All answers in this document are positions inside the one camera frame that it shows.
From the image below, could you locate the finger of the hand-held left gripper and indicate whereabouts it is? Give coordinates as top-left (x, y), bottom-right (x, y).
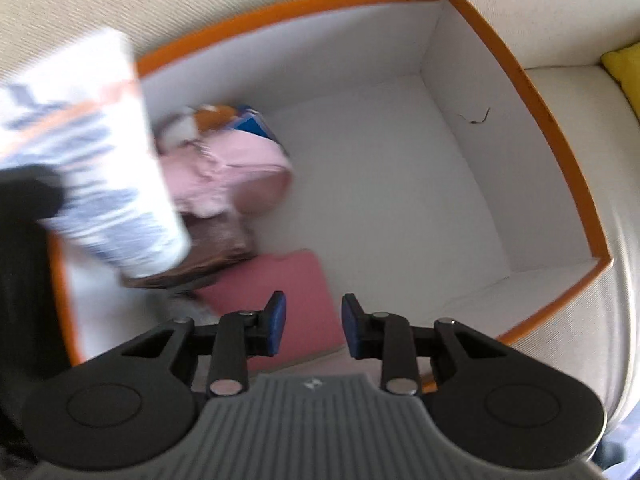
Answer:
top-left (0, 164), bottom-right (66, 226)

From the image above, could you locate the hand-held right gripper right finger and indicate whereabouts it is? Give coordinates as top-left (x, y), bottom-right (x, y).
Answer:
top-left (341, 292), bottom-right (506, 397)

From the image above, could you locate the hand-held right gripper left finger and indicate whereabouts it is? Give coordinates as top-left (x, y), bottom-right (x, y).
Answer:
top-left (122, 290), bottom-right (288, 397)

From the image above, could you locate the white tube with blue print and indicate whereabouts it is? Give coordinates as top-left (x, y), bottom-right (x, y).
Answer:
top-left (0, 27), bottom-right (192, 280)

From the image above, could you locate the pink backpack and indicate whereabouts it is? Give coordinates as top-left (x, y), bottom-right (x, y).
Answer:
top-left (155, 135), bottom-right (296, 219)

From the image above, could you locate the orange cardboard box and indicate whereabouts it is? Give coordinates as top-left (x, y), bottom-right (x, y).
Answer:
top-left (47, 0), bottom-right (614, 394)

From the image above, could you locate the pink flat notebook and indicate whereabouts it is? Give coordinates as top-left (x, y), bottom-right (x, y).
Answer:
top-left (192, 250), bottom-right (347, 377)

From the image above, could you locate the brown leather pouch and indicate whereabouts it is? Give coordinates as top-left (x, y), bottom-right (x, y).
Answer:
top-left (122, 211), bottom-right (259, 291)

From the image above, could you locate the fox plush toy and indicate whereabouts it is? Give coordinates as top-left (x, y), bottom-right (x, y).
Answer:
top-left (159, 103), bottom-right (282, 154)

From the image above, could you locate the beige fabric sofa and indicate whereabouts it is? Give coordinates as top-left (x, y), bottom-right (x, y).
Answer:
top-left (0, 0), bottom-right (640, 480)

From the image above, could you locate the yellow pillow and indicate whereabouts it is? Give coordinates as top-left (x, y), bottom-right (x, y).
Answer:
top-left (600, 42), bottom-right (640, 124)

